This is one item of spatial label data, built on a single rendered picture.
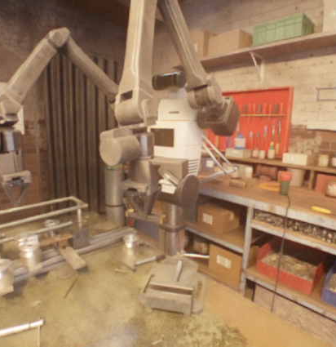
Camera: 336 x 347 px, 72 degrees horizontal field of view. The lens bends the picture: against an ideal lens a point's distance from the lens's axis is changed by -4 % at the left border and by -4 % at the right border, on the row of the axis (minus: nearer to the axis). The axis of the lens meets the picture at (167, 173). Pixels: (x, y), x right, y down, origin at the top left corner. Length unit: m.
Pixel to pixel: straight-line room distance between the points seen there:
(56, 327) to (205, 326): 0.30
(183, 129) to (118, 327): 0.73
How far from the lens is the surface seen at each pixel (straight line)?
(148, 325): 0.56
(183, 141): 1.00
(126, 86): 0.56
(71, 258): 0.71
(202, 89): 0.86
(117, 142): 0.46
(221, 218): 1.89
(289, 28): 2.20
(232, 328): 0.57
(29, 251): 0.69
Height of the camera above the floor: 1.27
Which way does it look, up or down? 11 degrees down
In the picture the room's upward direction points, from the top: 1 degrees clockwise
